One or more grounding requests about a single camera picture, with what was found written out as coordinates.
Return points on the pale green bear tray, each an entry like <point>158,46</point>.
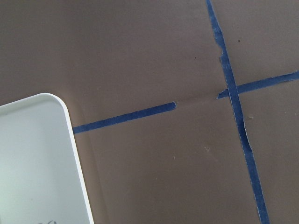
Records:
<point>41,179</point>

